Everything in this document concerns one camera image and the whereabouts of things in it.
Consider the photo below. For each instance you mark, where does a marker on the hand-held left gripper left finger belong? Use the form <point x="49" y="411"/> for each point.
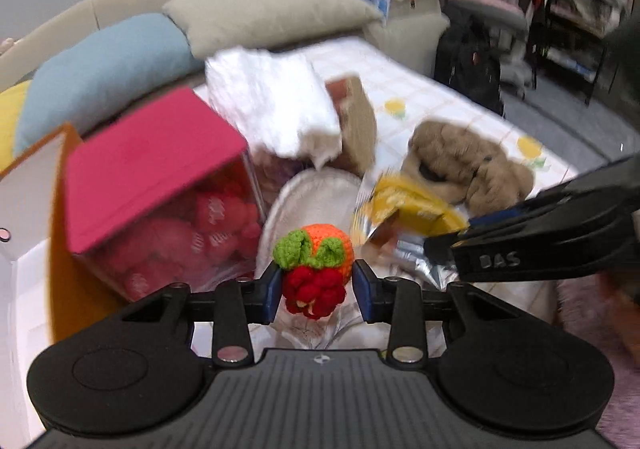
<point x="272" y="290"/>

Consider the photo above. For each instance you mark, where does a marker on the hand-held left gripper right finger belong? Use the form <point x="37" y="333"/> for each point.
<point x="363" y="294"/>

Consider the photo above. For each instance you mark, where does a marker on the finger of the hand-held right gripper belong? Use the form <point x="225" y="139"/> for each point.
<point x="440" y="249"/>
<point x="560" y="206"/>

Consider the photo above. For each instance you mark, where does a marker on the orange red crochet fruit toy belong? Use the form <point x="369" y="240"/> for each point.
<point x="315" y="269"/>

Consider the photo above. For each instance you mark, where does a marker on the yellow snack packet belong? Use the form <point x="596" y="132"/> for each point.
<point x="405" y="209"/>

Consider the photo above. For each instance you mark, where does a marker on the clear box with pink lid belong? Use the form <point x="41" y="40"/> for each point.
<point x="145" y="169"/>

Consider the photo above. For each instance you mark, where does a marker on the orange cardboard box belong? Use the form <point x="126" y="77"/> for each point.
<point x="30" y="189"/>

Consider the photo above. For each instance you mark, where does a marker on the brown plush toy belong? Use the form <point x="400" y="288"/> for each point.
<point x="465" y="164"/>

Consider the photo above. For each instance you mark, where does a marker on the white fluffy plush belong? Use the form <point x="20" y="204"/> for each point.
<point x="310" y="199"/>

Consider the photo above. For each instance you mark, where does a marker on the pink fluffy rug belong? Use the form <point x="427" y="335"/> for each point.
<point x="605" y="354"/>

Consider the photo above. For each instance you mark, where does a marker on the brown cardboard box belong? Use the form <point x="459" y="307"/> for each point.
<point x="357" y="124"/>

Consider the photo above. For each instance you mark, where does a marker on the black backpack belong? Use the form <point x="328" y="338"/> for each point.
<point x="470" y="64"/>

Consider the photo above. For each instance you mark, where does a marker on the black shelf rack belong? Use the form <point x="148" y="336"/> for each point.
<point x="580" y="29"/>

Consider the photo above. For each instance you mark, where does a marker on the white plastic-wrapped bundle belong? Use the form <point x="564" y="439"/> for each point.
<point x="275" y="99"/>

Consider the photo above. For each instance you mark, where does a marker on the pink grey office chair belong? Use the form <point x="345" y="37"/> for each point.
<point x="492" y="11"/>

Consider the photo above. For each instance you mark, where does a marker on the beige pillow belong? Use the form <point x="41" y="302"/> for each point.
<point x="270" y="11"/>

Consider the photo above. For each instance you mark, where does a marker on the blue pillow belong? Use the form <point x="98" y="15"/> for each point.
<point x="105" y="64"/>

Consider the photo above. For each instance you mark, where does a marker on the yellow pillow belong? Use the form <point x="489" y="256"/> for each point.
<point x="11" y="119"/>

